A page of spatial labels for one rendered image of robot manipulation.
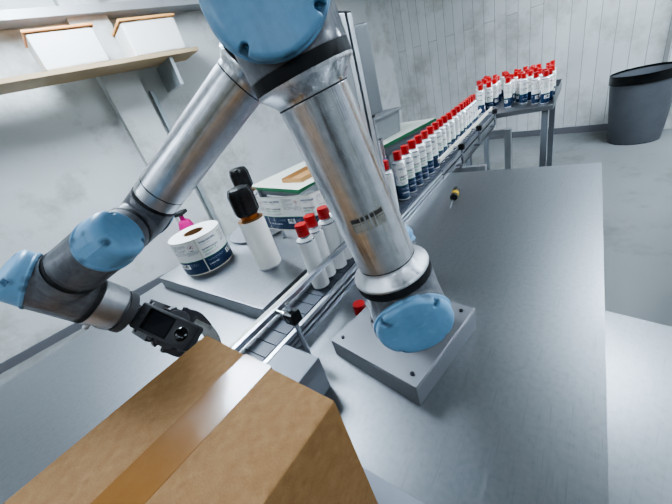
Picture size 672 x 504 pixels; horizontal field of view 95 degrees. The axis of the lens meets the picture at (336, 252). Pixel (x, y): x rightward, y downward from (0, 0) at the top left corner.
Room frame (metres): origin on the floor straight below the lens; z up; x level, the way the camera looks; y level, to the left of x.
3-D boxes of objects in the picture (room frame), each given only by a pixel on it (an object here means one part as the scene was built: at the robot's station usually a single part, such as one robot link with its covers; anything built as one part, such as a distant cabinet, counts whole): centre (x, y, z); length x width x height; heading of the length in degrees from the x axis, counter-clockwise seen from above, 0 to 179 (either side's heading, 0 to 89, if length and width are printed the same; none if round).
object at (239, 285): (1.27, 0.23, 0.86); 0.80 x 0.67 x 0.05; 137
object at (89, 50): (3.08, 1.52, 2.12); 0.45 x 0.38 x 0.25; 126
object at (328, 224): (0.85, 0.00, 0.98); 0.05 x 0.05 x 0.20
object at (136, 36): (3.46, 1.01, 2.12); 0.47 x 0.39 x 0.26; 126
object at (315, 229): (0.82, 0.04, 0.98); 0.05 x 0.05 x 0.20
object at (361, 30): (0.89, -0.15, 1.38); 0.17 x 0.10 x 0.19; 12
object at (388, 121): (3.15, -0.68, 0.91); 0.60 x 0.40 x 0.22; 130
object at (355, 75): (0.80, -0.15, 1.16); 0.04 x 0.04 x 0.67; 47
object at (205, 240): (1.20, 0.52, 0.95); 0.20 x 0.20 x 0.14
